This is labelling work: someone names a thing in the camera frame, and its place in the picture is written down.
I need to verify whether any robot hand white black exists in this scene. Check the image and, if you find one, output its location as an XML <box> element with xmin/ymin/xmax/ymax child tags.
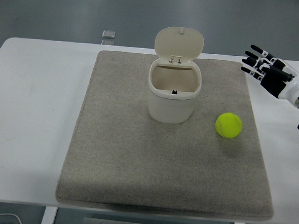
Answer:
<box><xmin>238</xmin><ymin>44</ymin><xmax>299</xmax><ymax>103</ymax></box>

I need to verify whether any yellow-green tennis ball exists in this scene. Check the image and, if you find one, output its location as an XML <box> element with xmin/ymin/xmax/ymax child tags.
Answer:
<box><xmin>214</xmin><ymin>111</ymin><xmax>244</xmax><ymax>140</ymax></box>

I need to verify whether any cream lidded plastic box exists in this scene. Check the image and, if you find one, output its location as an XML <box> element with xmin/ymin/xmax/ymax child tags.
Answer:
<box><xmin>145</xmin><ymin>25</ymin><xmax>205</xmax><ymax>126</ymax></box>

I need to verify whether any beige fabric mat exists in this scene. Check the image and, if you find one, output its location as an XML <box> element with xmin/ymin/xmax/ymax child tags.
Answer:
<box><xmin>54</xmin><ymin>48</ymin><xmax>284</xmax><ymax>223</ymax></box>

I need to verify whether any silver floor plate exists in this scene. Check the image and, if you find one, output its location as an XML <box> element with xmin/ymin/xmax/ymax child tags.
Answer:
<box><xmin>102</xmin><ymin>30</ymin><xmax>117</xmax><ymax>40</ymax></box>

